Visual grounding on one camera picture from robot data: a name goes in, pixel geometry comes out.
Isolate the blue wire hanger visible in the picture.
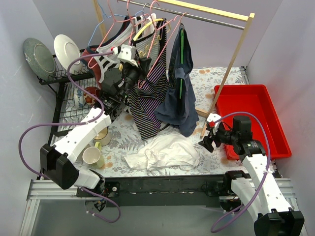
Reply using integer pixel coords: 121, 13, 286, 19
88, 0, 113, 46

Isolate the wooden clothes rack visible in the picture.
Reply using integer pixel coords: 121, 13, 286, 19
93, 0, 255, 138

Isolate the black dish rack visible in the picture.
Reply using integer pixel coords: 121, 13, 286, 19
36, 49, 109, 180

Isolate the white plate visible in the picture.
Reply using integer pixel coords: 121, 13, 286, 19
54, 34, 81, 70

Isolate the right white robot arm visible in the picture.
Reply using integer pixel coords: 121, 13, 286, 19
199, 112, 305, 236

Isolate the purple striped tank top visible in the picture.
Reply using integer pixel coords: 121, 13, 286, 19
128, 27, 168, 140

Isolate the maroon tank top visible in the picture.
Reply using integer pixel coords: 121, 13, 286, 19
81, 15, 134, 87

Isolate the floral table mat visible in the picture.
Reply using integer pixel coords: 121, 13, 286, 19
48, 66, 279, 179

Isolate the green patterned plate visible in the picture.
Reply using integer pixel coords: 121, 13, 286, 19
23, 38, 56, 81

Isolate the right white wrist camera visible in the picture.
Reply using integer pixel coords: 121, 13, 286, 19
206, 113, 221, 128

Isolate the red plastic bin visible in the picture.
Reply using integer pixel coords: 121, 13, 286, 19
214, 84, 292, 160

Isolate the navy blue tank top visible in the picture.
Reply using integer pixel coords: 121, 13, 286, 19
154, 24, 199, 137

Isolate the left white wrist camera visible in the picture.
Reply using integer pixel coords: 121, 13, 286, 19
112, 44, 138, 67

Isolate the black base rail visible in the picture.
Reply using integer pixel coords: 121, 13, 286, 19
76, 173, 247, 208

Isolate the green hanger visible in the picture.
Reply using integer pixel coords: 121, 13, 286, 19
179, 28, 184, 99

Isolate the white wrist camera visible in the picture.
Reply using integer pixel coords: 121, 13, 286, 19
206, 113, 221, 128
112, 44, 138, 67

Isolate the pink wire hanger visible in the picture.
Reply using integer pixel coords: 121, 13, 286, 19
136, 0, 189, 89

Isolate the blue white cup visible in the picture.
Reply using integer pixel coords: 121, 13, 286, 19
74, 88, 85, 108

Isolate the red floral bowl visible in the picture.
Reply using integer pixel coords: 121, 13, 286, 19
83, 87, 100, 106

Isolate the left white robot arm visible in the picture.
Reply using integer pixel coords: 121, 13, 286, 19
40, 56, 151, 197

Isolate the black white striped top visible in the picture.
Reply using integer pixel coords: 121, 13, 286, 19
90, 16, 152, 85

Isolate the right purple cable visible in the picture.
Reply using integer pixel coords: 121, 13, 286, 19
210, 112, 271, 234

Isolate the light green mug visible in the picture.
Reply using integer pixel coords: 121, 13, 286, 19
82, 142, 104, 169

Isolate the cream mug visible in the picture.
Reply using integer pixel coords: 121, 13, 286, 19
93, 127, 111, 146

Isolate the white tank top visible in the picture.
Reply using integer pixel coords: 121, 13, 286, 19
125, 132, 200, 171

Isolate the yellow hanger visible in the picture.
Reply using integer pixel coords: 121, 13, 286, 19
131, 18, 171, 43

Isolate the pink hanger on rack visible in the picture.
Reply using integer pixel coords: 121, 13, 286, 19
88, 0, 148, 68

